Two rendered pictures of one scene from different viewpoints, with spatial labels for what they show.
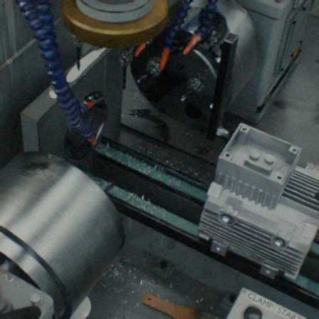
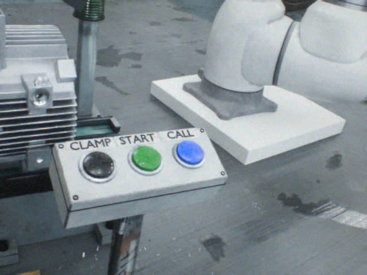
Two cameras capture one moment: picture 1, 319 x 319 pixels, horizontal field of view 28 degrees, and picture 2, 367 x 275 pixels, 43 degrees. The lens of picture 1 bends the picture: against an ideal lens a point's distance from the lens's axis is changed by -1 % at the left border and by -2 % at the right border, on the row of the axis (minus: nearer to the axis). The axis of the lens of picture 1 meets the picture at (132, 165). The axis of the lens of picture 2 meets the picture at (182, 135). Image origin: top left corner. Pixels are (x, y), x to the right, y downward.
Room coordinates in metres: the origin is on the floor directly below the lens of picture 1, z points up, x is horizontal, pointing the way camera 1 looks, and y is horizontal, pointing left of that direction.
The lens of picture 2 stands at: (0.26, 0.08, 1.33)
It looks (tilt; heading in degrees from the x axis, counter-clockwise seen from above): 30 degrees down; 300
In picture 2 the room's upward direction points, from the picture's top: 11 degrees clockwise
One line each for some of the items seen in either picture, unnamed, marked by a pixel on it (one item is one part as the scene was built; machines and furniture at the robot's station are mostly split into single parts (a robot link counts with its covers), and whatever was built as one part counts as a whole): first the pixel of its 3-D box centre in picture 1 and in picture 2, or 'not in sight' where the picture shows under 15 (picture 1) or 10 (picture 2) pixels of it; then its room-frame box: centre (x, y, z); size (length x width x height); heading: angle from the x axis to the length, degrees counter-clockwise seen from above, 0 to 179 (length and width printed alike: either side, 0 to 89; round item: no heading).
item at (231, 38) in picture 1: (222, 90); not in sight; (0.96, -0.16, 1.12); 0.04 x 0.03 x 0.26; 62
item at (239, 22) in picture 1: (201, 50); not in sight; (1.20, -0.14, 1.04); 0.41 x 0.25 x 0.25; 152
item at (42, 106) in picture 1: (63, 129); not in sight; (0.98, 0.15, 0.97); 0.30 x 0.11 x 0.34; 152
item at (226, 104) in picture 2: not in sight; (226, 86); (0.73, -0.91, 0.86); 0.22 x 0.18 x 0.06; 159
